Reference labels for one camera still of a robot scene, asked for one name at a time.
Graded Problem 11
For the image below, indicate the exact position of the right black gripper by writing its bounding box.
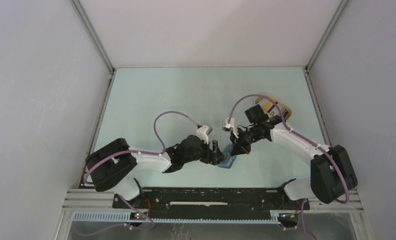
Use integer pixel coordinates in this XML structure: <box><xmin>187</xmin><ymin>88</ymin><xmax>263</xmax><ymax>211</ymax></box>
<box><xmin>230</xmin><ymin>125</ymin><xmax>264</xmax><ymax>156</ymax></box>

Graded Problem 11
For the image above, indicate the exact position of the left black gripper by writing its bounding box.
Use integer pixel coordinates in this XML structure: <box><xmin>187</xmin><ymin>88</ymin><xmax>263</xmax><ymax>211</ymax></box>
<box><xmin>183</xmin><ymin>137</ymin><xmax>226</xmax><ymax>166</ymax></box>

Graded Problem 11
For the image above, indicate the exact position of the blue card holder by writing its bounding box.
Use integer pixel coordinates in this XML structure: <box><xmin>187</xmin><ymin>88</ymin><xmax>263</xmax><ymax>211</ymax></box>
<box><xmin>217</xmin><ymin>144</ymin><xmax>237</xmax><ymax>169</ymax></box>

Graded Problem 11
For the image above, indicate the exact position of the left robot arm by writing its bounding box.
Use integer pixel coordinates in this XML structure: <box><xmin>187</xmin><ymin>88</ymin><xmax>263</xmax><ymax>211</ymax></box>
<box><xmin>83</xmin><ymin>135</ymin><xmax>225</xmax><ymax>208</ymax></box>

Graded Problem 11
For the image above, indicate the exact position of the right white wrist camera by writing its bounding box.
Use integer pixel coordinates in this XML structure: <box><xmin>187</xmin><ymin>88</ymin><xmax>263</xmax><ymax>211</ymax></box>
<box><xmin>223</xmin><ymin>117</ymin><xmax>239</xmax><ymax>139</ymax></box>

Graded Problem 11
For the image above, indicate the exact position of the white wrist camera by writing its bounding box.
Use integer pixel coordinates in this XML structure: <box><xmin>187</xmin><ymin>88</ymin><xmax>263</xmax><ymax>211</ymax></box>
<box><xmin>196</xmin><ymin>125</ymin><xmax>213</xmax><ymax>144</ymax></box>
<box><xmin>223</xmin><ymin>117</ymin><xmax>239</xmax><ymax>139</ymax></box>

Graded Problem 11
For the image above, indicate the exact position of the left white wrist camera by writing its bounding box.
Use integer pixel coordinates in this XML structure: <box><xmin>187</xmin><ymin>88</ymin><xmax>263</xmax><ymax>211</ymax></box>
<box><xmin>196</xmin><ymin>125</ymin><xmax>213</xmax><ymax>144</ymax></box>

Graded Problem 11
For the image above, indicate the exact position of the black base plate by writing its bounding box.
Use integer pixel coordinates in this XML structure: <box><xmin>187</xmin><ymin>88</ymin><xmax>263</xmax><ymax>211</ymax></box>
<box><xmin>112</xmin><ymin>187</ymin><xmax>311</xmax><ymax>221</ymax></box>

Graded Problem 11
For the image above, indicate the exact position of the grey cable duct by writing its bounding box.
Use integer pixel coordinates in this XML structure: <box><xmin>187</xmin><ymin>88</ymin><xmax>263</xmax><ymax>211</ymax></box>
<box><xmin>72</xmin><ymin>211</ymin><xmax>285</xmax><ymax>224</ymax></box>

